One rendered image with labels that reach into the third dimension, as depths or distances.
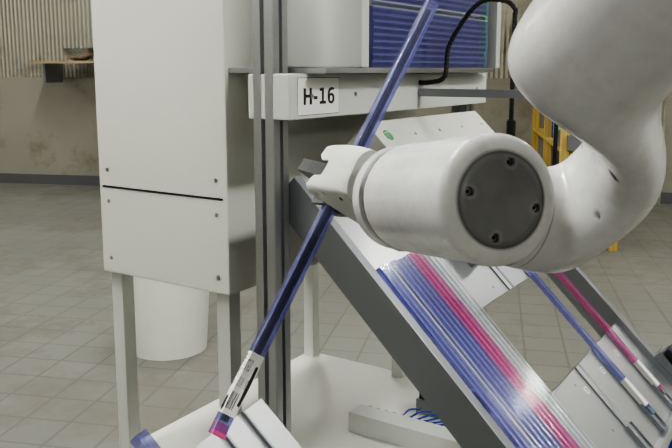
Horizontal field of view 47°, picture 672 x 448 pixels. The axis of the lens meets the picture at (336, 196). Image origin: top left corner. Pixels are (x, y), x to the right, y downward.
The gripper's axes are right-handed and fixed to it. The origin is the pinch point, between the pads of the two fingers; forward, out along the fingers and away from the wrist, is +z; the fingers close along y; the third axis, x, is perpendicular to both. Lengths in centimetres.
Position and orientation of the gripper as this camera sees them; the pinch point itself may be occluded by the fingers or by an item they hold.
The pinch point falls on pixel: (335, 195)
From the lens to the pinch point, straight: 77.9
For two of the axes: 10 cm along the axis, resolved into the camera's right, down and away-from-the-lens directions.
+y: -8.1, -5.1, -2.8
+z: -3.3, -0.1, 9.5
